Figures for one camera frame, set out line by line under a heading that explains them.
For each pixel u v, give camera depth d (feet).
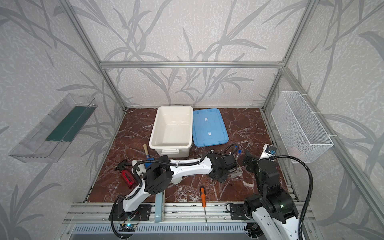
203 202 2.47
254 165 1.97
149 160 2.99
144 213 2.41
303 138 1.99
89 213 2.47
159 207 2.34
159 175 1.78
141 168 2.79
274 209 1.47
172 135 3.45
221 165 2.03
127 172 2.79
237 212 2.40
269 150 1.84
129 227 2.34
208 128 3.57
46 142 2.09
